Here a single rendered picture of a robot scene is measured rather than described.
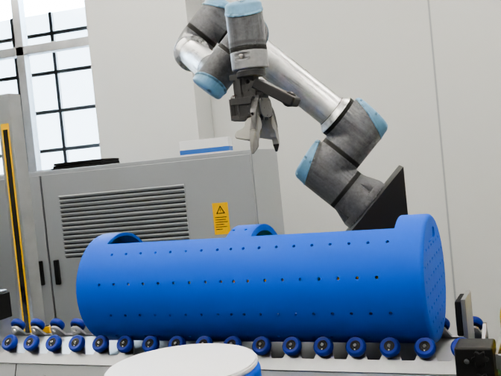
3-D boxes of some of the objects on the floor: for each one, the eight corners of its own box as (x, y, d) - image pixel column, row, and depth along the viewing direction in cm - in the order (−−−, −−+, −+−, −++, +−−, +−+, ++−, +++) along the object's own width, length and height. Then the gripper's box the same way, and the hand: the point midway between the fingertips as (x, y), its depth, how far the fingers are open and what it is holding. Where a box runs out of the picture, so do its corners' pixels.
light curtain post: (60, 574, 255) (7, 95, 249) (74, 577, 253) (20, 93, 247) (48, 584, 250) (-6, 95, 244) (62, 587, 247) (7, 92, 241)
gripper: (248, 77, 185) (257, 154, 185) (213, 71, 167) (224, 157, 167) (279, 71, 181) (288, 150, 182) (247, 66, 163) (257, 153, 164)
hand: (268, 153), depth 173 cm, fingers open, 14 cm apart
